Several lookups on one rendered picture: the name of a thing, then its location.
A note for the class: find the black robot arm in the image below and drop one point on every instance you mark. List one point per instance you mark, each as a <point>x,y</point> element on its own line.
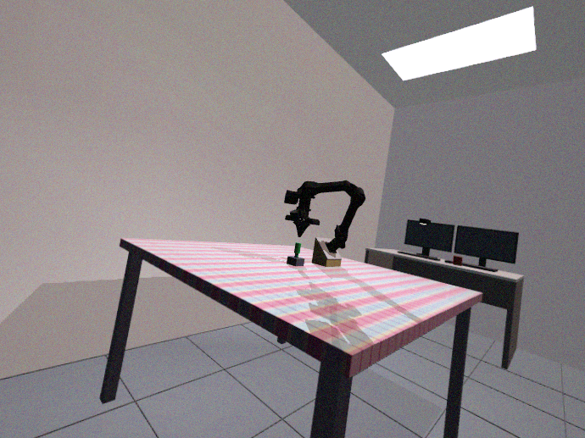
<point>309,189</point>

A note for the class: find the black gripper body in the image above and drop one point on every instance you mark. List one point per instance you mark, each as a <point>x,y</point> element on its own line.
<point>304,220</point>

